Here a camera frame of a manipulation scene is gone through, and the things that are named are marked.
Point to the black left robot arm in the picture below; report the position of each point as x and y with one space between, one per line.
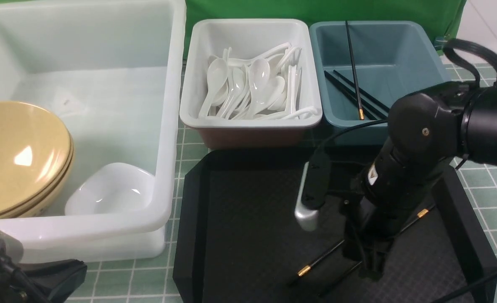
11 249

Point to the black serving tray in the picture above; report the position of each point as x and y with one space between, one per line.
239 241

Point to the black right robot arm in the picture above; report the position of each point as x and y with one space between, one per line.
426 130

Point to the green checked tablecloth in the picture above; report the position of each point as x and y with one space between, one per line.
150 280

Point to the black chopstick gold band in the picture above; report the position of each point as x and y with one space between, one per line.
312 264

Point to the white spoon front handle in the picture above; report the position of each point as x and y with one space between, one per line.
283 115

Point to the upright black chopstick gold tip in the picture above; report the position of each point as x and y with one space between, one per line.
354 73

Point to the white spoon right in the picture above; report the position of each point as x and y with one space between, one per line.
270 93

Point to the white spoon left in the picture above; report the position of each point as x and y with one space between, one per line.
217 89

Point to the large translucent white tub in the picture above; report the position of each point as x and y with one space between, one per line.
111 70

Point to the white spoon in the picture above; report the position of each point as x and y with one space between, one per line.
259 75
270 93
217 89

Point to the tan noodle bowl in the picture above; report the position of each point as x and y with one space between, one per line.
34 147

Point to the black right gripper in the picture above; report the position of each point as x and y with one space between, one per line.
371 226

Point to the white spoon bin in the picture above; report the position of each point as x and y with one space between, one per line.
286 45

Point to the white spoon centre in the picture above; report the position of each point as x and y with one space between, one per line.
259 75

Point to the teal chopstick bin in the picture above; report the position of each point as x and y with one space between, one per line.
392 59

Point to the white dish in tub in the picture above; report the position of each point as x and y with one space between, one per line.
109 191

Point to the green cloth backdrop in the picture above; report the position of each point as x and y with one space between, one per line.
439 18

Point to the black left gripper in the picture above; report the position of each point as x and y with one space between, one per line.
55 280

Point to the black chopstick in bin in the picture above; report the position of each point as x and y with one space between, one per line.
349 95
362 91

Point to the plain black chopstick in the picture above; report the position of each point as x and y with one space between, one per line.
327 289

